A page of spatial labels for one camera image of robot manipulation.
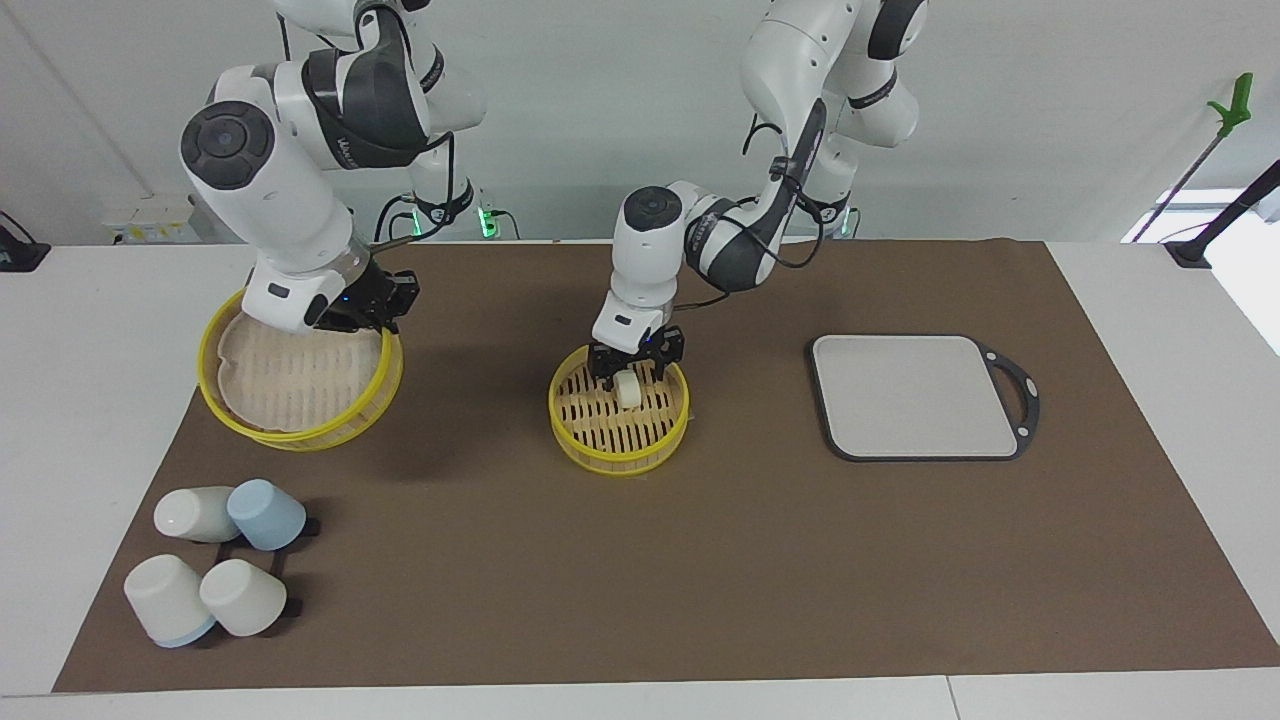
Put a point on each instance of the pale blue plastic cup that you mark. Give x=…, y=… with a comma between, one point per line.
x=268, y=513

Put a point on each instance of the pale cream steamed bun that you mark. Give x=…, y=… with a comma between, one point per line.
x=627, y=391

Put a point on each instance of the yellow slatted steamer basket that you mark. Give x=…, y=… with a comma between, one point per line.
x=610, y=450

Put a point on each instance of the white cloth steamer liner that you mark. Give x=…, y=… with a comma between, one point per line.
x=290, y=380

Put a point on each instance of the green tipped grey pole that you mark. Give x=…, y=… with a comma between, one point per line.
x=1200, y=160

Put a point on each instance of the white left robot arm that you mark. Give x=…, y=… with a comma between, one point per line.
x=645, y=250

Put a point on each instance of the yellow bowl with paper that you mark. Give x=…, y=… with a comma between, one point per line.
x=300, y=438

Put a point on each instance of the white cutting board grey rim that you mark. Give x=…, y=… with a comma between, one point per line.
x=910, y=395

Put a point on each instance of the black slanted stand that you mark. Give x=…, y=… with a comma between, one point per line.
x=1230, y=215

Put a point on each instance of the black cup rack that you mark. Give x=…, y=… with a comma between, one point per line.
x=290, y=607

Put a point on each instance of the white plastic cup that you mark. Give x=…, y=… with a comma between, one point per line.
x=245, y=598
x=190, y=513
x=165, y=598

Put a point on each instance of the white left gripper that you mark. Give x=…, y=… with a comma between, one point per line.
x=625, y=322

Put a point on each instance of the white power strip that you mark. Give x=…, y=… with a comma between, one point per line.
x=150, y=225

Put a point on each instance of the brown table mat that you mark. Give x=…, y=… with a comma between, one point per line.
x=700, y=560

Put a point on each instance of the black wrist mount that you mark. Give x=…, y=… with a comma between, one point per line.
x=390, y=290
x=668, y=345

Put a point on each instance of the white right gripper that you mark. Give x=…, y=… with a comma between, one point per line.
x=295, y=300

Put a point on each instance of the black right wrist mount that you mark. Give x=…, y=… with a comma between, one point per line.
x=390, y=290

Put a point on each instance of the black left wrist mount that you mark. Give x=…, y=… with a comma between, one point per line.
x=668, y=345

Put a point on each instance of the black clamp base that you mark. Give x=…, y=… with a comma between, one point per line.
x=20, y=250

